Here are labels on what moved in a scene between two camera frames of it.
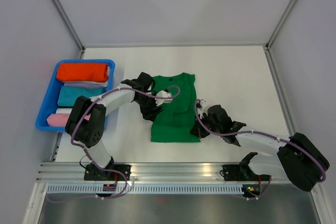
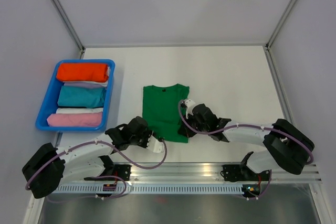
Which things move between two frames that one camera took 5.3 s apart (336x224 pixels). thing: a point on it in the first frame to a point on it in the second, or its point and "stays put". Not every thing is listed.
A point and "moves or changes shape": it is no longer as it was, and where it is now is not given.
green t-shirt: [174, 123] moves or changes shape
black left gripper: [149, 115] to [147, 133]
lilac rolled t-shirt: [97, 84] stays put
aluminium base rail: [56, 172] stays put
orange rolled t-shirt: [83, 72] stays put
